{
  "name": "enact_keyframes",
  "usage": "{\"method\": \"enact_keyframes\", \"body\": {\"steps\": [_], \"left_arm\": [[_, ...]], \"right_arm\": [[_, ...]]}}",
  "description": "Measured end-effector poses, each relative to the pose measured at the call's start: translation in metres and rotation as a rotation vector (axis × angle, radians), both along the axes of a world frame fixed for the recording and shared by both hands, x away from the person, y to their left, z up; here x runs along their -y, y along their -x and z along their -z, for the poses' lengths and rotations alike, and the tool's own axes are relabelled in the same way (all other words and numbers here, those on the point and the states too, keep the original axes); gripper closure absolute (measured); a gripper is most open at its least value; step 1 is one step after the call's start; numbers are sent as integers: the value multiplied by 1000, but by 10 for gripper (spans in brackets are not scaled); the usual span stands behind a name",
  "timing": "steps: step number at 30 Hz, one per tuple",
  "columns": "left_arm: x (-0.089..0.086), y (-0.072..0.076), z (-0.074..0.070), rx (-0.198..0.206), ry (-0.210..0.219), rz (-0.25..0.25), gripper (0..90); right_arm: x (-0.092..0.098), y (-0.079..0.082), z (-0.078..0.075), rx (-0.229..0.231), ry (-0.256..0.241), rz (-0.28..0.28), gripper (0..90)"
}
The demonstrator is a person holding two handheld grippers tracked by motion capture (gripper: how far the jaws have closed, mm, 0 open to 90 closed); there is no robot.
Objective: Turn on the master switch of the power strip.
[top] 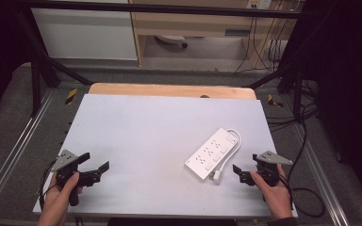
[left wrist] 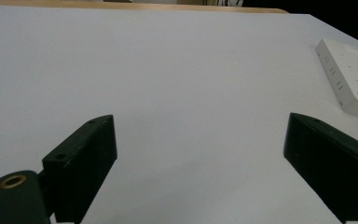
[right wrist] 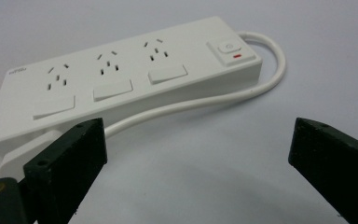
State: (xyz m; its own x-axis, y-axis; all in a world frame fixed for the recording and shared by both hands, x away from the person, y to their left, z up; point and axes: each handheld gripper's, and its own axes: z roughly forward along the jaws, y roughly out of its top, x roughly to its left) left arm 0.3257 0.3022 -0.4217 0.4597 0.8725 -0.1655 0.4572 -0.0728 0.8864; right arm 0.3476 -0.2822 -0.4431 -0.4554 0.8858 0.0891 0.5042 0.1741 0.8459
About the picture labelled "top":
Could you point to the white power strip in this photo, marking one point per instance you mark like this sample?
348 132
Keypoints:
210 153

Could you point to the white plug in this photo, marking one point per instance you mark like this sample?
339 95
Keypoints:
216 176

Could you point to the black curtain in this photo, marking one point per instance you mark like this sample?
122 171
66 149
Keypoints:
348 78
0 47

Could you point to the black metal frame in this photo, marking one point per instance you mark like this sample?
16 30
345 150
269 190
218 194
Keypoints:
157 8

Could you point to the white cabinet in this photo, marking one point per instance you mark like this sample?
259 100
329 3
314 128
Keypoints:
85 33

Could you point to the yellow black tape strip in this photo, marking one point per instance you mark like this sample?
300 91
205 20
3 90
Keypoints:
273 101
71 96

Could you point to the person's left hand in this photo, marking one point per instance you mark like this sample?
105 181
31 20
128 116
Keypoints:
59 194

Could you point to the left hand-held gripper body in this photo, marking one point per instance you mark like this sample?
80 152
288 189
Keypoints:
64 160

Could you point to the person's right hand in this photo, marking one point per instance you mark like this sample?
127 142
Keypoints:
276 197

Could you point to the white wall socket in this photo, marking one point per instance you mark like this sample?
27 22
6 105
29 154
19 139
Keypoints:
259 3

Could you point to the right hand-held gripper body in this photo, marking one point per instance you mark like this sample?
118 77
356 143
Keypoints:
270 169

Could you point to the white chair base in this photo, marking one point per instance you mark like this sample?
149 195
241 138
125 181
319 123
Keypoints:
171 39

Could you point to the aluminium rail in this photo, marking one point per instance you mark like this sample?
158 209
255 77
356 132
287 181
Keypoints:
323 179
15 147

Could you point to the dark clothing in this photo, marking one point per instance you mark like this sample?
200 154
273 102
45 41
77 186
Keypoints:
169 222

